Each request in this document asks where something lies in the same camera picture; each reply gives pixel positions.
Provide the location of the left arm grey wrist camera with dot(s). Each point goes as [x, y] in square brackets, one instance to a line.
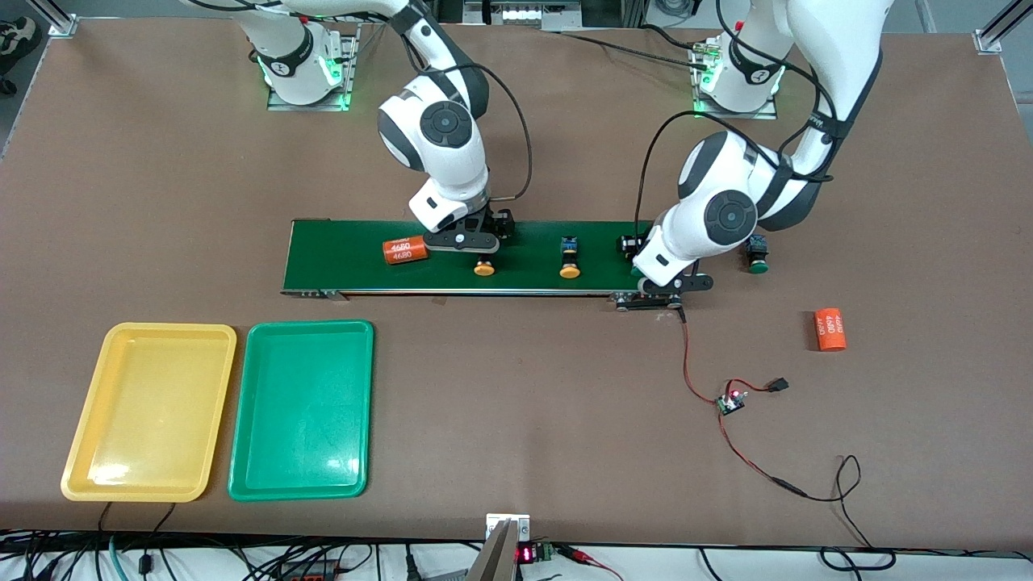
[686, 283]

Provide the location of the red black clip lead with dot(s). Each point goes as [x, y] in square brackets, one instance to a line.
[577, 554]

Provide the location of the small green circuit board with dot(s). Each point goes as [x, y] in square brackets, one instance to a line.
[730, 403]

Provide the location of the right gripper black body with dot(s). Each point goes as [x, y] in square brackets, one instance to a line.
[500, 221]

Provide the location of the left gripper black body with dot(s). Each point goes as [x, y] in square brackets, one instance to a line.
[629, 244]

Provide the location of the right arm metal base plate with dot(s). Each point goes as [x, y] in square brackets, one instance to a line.
[307, 106]

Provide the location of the yellow plastic tray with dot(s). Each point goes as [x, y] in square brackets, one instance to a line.
[149, 407]

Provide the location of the red black terminal block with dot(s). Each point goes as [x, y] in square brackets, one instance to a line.
[311, 575]

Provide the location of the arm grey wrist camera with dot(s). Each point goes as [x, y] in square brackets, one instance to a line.
[460, 240]
[686, 283]

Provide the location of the aluminium corner profile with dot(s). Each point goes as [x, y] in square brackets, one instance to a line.
[989, 40]
[63, 27]

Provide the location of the orange cylinder white print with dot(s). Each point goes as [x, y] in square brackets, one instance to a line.
[406, 251]
[830, 329]

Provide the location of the green conveyor belt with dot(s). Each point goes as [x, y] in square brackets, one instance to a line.
[347, 258]

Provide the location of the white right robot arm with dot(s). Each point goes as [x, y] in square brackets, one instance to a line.
[436, 129]

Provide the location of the black white shoe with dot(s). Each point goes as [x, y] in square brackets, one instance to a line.
[18, 36]

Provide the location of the yellow push button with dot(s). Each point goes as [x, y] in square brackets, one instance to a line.
[484, 269]
[570, 273]

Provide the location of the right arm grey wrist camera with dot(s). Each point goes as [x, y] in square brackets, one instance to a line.
[460, 240]

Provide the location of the metal camera mount pole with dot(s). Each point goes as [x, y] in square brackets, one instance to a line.
[508, 528]

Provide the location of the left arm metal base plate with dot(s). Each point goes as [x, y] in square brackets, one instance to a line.
[734, 114]

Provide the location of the green plastic tray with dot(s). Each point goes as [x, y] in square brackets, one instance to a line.
[303, 407]

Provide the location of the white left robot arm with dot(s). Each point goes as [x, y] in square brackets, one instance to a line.
[730, 214]

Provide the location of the grey metal frame rack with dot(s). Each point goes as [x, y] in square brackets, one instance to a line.
[516, 16]

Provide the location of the black plug with lead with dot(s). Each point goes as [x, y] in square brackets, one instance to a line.
[777, 385]

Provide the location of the red digit display module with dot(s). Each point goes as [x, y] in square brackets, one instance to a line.
[526, 553]

